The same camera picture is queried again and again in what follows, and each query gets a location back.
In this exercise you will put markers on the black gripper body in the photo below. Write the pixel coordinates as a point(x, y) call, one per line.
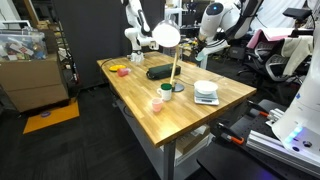
point(214, 46)

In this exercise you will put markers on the translucent teal plastic cup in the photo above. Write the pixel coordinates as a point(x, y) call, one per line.
point(201, 56)

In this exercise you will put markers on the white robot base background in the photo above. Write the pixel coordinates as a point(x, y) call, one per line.
point(139, 32)

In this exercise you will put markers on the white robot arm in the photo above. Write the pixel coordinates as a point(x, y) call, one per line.
point(222, 22)

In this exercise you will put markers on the white bowl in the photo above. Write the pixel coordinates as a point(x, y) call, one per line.
point(205, 87)

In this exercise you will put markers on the white cup with green rim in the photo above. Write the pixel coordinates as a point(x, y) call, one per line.
point(165, 91)

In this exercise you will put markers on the clear plastic cup upturned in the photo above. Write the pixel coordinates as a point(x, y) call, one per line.
point(137, 57)

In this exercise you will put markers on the pink plastic cup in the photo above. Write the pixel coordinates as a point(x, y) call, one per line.
point(157, 104)

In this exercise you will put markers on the pink cup lying down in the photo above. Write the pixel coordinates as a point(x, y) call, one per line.
point(123, 72)

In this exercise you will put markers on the wooden desk lamp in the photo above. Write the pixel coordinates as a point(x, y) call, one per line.
point(167, 34)

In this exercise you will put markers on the dark green zippered case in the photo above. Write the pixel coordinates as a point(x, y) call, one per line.
point(159, 72)

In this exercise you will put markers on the white kitchen scale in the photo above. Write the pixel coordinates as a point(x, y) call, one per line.
point(207, 99)

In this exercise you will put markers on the grey office chair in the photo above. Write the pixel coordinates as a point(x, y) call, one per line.
point(279, 58)

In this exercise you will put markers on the black orange clamp far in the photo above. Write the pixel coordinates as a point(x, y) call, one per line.
point(257, 107)

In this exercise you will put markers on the black orange clamp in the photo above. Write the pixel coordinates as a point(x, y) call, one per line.
point(225, 133)
point(257, 107)

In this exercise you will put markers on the black orange clamp near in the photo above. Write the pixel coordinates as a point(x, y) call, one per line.
point(225, 133)

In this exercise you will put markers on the cardboard box under table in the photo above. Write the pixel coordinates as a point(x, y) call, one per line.
point(190, 143)

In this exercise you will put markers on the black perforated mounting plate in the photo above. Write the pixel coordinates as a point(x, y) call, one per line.
point(224, 160)

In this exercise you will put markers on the cardboard box with bin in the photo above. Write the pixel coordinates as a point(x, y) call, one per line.
point(30, 69)

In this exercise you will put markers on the aluminium extrusion rail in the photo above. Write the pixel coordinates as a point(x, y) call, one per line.
point(280, 151)

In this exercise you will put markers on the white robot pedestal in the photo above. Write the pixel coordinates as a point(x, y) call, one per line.
point(299, 128)

